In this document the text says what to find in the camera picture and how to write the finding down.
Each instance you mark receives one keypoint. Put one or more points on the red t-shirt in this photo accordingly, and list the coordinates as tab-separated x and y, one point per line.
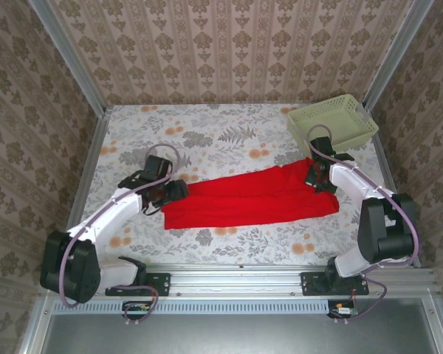
243	203

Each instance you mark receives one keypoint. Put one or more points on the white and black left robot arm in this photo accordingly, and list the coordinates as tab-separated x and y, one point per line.
107	217

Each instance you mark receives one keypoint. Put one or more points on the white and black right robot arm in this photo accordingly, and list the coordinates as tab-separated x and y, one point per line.
384	228

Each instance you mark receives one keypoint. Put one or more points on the pale green plastic basket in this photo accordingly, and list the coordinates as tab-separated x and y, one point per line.
339	118

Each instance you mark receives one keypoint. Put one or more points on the floral table cover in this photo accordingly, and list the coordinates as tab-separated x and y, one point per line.
206	125

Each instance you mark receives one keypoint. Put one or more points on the grey metal panel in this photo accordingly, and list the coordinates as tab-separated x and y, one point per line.
243	335

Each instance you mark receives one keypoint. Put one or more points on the aluminium right table side rail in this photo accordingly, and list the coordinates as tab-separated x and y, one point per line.
389	173

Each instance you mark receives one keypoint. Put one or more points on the aluminium table side rail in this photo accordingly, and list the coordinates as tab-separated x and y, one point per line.
389	173
92	162

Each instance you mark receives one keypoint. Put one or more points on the aluminium left table side rail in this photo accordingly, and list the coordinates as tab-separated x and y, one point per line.
92	162

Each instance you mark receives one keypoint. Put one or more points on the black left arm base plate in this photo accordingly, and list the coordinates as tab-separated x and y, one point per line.
158	284

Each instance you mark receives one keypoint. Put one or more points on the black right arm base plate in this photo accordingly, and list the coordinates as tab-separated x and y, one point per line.
312	284

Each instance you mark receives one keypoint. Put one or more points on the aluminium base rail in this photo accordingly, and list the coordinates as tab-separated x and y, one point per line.
236	280

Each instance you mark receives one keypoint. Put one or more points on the aluminium right frame post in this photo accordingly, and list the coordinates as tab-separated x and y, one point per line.
395	55

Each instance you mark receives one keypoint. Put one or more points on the aluminium frame post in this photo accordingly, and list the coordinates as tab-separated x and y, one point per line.
395	55
70	59

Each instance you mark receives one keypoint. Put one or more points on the aluminium left frame post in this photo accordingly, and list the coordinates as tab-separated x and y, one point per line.
70	59

